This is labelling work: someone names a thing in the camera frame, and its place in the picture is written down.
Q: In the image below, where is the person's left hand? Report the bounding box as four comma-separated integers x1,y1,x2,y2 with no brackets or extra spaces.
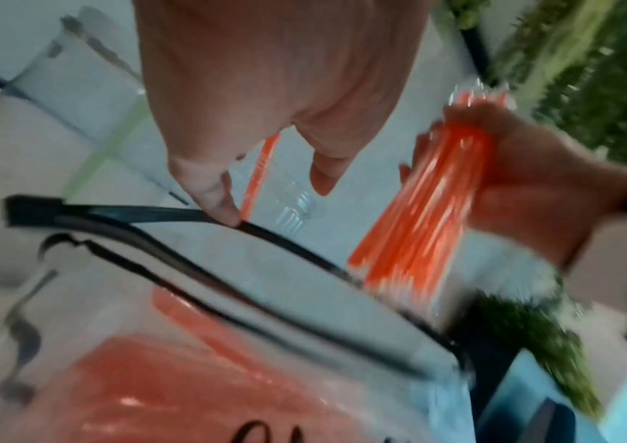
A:
131,0,434,228

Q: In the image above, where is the person's right hand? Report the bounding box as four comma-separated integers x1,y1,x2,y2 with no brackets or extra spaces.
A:
399,101,627,267

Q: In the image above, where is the bundle of orange straws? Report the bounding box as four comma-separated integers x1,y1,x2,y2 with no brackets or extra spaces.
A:
347,84,512,306

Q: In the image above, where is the clear zipper pouch black trim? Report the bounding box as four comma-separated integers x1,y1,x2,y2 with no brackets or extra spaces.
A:
0,194,480,443

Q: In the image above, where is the single orange straw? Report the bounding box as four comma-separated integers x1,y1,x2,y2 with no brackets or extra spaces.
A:
239,131,283,220

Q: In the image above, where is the clear plastic wrapper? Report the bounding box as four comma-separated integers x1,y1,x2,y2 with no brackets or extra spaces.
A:
266,170,322,232

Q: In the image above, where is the dark metal pole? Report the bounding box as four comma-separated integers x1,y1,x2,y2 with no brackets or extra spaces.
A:
462,23,499,85

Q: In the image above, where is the green plant bush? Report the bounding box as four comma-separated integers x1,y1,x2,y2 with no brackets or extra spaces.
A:
472,291,605,423

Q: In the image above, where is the green straw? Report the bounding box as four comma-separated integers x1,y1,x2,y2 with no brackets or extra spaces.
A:
63,103,154,198

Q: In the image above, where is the light blue box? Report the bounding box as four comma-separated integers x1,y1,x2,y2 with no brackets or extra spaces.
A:
476,346,627,443

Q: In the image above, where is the pile of orange straws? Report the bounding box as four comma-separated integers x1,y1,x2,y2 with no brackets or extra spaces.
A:
64,286,401,443

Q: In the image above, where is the green artificial plant wall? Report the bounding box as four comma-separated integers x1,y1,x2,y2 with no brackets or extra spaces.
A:
432,0,627,167

